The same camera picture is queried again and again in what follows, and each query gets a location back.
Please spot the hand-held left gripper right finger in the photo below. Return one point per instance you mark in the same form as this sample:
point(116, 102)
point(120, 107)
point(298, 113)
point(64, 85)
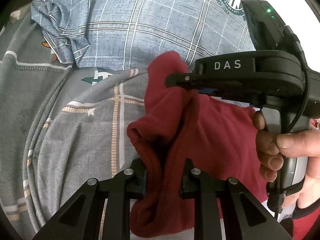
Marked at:
point(186, 180)

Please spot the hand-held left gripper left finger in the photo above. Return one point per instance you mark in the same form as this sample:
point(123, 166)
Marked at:
point(140, 180)

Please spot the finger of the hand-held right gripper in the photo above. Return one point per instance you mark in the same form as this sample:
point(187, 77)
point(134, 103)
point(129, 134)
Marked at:
point(180, 80)
point(235, 97)

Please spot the red t-shirt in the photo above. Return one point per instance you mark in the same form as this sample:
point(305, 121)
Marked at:
point(212, 135)

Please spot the person's right hand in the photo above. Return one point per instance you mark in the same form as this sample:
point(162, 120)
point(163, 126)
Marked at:
point(312, 150)

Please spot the blue plaid pillow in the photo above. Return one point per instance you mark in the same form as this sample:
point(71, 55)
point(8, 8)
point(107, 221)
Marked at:
point(150, 20)

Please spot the grey printed bedsheet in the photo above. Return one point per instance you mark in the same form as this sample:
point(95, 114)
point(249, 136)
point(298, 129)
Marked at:
point(75, 130)

